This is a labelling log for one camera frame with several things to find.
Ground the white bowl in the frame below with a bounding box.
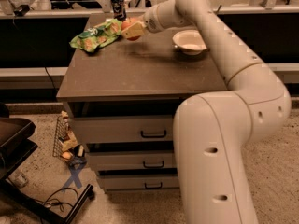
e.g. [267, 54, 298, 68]
[172, 30, 206, 55]

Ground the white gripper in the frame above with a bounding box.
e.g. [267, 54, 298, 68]
[121, 5, 163, 40]

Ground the middle drawer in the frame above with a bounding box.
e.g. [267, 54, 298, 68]
[86, 151, 176, 171]

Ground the red apple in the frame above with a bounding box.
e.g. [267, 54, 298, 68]
[121, 17, 142, 41]

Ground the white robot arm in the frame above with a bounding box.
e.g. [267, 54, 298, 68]
[122, 0, 291, 224]

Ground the bottom drawer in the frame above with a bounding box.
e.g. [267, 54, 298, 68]
[97, 175, 179, 191]

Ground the top drawer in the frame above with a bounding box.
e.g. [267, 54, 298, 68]
[69, 116, 173, 144]

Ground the black floor cable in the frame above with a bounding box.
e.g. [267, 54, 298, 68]
[32, 187, 80, 217]

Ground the blue soda can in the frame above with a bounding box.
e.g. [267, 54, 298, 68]
[110, 0, 126, 21]

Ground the green rice chip bag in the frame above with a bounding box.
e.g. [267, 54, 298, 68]
[69, 19, 122, 53]

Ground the grey drawer cabinet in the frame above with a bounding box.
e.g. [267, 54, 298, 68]
[57, 29, 225, 179]

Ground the drawer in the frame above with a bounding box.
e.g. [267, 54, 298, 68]
[97, 175, 179, 191]
[69, 116, 173, 144]
[86, 151, 176, 171]

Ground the wire basket with snacks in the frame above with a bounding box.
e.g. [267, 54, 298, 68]
[52, 111, 86, 167]

